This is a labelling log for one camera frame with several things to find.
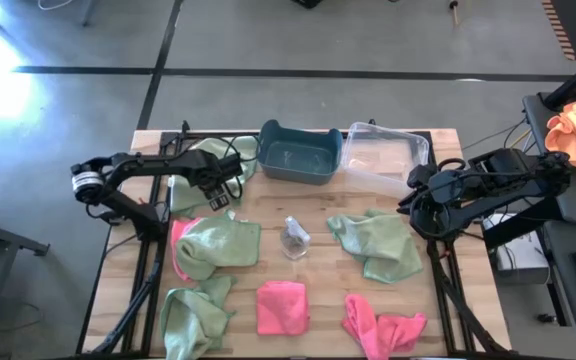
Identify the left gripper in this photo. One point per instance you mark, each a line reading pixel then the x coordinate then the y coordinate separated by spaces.
pixel 205 167

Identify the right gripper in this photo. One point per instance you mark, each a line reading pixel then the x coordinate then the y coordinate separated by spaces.
pixel 440 197

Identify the green microfiber towel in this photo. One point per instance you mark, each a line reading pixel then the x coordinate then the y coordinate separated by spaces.
pixel 193 320
pixel 383 245
pixel 188 197
pixel 218 245

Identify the pink microfiber towel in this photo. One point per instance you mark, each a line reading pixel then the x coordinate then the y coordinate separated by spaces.
pixel 178 235
pixel 283 307
pixel 383 332

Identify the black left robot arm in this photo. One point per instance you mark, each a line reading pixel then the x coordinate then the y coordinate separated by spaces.
pixel 133 164

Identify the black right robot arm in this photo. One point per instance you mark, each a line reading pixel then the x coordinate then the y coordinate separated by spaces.
pixel 508 177

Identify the clear plastic bin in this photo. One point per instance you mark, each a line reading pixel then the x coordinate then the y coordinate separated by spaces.
pixel 383 160

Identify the teal plastic basket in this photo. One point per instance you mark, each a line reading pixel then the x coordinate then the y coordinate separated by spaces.
pixel 298 160

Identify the clear spray bottle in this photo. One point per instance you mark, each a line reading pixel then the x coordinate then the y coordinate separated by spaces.
pixel 294 242

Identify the white box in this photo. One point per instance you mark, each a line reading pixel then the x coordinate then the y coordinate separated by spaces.
pixel 518 260

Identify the black diagonal beam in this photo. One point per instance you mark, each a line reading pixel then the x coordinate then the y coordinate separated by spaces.
pixel 575 82

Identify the grey side desk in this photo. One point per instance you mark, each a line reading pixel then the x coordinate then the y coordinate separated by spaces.
pixel 8 237

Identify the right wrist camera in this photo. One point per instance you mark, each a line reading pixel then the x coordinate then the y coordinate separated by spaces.
pixel 420 176

